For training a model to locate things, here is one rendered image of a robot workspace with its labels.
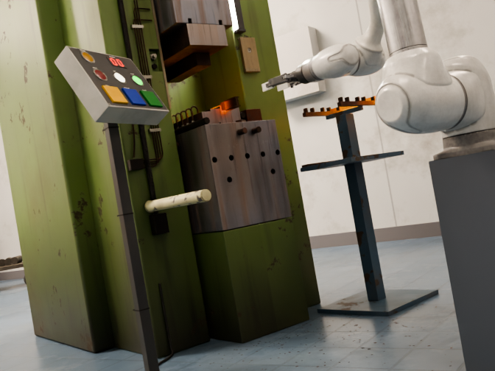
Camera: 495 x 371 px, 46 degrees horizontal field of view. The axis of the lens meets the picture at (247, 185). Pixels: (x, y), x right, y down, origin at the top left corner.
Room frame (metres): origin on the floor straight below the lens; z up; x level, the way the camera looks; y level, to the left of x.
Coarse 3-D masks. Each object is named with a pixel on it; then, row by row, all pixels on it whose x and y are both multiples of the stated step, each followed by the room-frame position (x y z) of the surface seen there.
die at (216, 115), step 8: (200, 112) 2.46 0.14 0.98; (208, 112) 2.47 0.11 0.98; (216, 112) 2.50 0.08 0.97; (224, 112) 2.52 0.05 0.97; (232, 112) 2.55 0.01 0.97; (184, 120) 2.57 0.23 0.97; (216, 120) 2.49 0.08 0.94; (224, 120) 2.52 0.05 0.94; (232, 120) 2.54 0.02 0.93; (176, 128) 2.64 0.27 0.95
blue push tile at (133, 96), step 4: (124, 88) 2.03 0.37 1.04; (128, 88) 2.05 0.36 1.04; (124, 92) 2.02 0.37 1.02; (128, 92) 2.03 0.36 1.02; (132, 92) 2.05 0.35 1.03; (136, 92) 2.08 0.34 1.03; (128, 96) 2.01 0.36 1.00; (132, 96) 2.03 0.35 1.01; (136, 96) 2.05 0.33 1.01; (140, 96) 2.07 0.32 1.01; (132, 100) 2.01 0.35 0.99; (136, 100) 2.03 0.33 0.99; (140, 100) 2.05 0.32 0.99; (132, 104) 2.01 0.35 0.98; (136, 104) 2.02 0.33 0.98; (140, 104) 2.04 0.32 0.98; (144, 104) 2.06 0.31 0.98
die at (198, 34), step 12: (192, 24) 2.47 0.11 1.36; (204, 24) 2.51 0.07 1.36; (168, 36) 2.58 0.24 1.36; (180, 36) 2.50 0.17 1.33; (192, 36) 2.46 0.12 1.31; (204, 36) 2.50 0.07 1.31; (216, 36) 2.54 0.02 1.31; (168, 48) 2.60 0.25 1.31; (180, 48) 2.51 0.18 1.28; (192, 48) 2.51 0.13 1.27; (204, 48) 2.54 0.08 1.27; (216, 48) 2.58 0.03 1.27; (168, 60) 2.65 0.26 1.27; (180, 60) 2.69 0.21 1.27
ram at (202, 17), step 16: (160, 0) 2.50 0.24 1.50; (176, 0) 2.43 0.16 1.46; (192, 0) 2.48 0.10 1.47; (208, 0) 2.53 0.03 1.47; (224, 0) 2.58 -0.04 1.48; (160, 16) 2.52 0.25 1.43; (176, 16) 2.43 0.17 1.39; (192, 16) 2.47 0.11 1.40; (208, 16) 2.53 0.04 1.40; (224, 16) 2.58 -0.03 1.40; (160, 32) 2.54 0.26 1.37
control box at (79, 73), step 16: (64, 64) 1.96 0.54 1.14; (80, 64) 1.94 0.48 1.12; (96, 64) 2.02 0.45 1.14; (112, 64) 2.10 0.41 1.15; (128, 64) 2.20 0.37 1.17; (80, 80) 1.94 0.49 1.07; (96, 80) 1.94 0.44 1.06; (112, 80) 2.02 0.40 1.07; (128, 80) 2.11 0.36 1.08; (144, 80) 2.21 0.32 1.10; (80, 96) 1.94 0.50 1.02; (96, 96) 1.91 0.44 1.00; (96, 112) 1.91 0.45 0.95; (112, 112) 1.93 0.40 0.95; (128, 112) 2.00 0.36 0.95; (144, 112) 2.07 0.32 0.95; (160, 112) 2.14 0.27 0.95
